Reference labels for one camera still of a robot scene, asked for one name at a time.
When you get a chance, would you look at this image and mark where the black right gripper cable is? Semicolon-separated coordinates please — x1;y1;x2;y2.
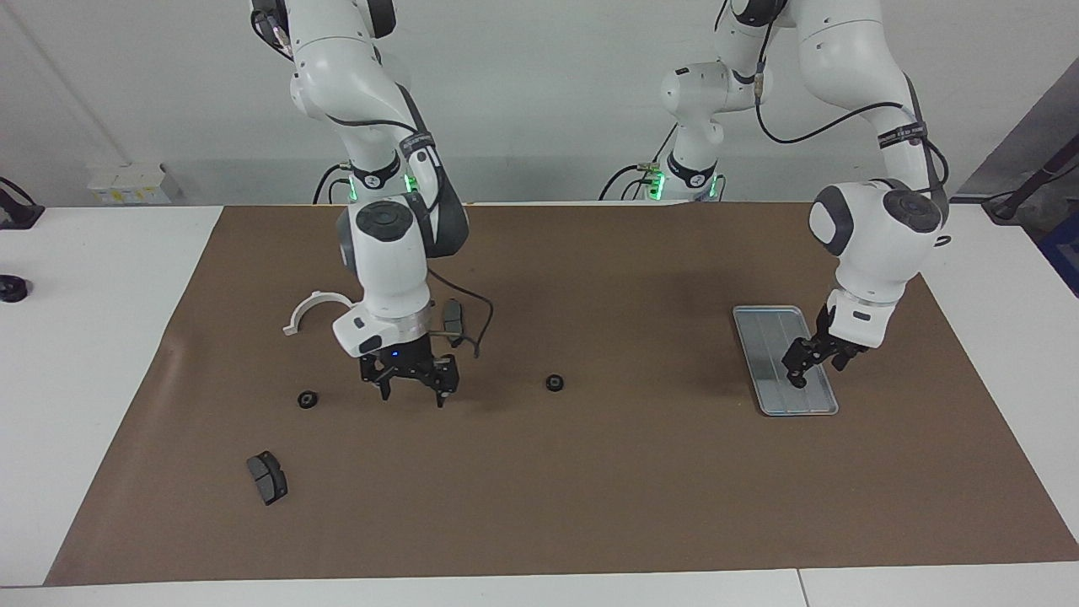
426;268;496;361

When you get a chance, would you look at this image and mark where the silver metal tray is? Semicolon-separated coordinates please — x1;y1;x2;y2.
732;305;840;417

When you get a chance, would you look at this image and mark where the blue box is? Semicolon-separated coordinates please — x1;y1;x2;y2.
1039;211;1079;296

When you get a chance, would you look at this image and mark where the brown table mat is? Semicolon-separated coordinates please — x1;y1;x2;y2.
44;202;1079;587

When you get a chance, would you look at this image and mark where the white curved plastic bracket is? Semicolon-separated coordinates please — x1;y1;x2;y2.
282;290;359;337

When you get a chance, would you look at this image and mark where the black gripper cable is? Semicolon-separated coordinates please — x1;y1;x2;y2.
753;51;952;207
426;268;496;361

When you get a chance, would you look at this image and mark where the black base power cable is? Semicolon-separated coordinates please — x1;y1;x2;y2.
314;163;351;205
599;125;679;203

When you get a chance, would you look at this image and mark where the short grey brake pad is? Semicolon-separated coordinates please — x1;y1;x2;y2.
246;451;289;507

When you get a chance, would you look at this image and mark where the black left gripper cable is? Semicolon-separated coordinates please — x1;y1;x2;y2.
753;51;952;207

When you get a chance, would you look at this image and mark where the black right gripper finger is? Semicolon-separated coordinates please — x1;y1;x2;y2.
421;353;461;410
360;357;394;401

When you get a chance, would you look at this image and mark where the white wall socket box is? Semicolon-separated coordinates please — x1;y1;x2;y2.
87;163;182;205

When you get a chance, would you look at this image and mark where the black clamp mount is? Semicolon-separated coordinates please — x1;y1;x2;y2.
0;177;45;230

